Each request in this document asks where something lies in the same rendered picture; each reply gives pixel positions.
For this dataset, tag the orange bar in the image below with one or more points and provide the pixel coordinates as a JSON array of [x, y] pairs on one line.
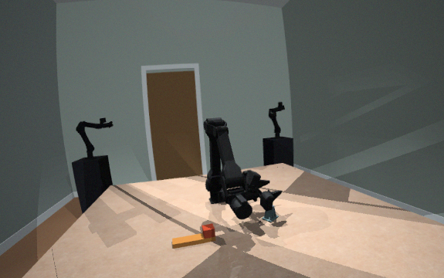
[[208, 235]]

